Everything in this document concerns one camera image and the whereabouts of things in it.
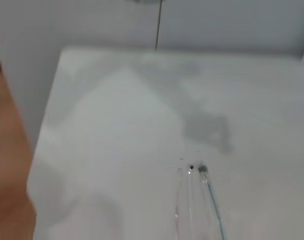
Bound clear white plastic glasses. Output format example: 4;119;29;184
175;159;228;240

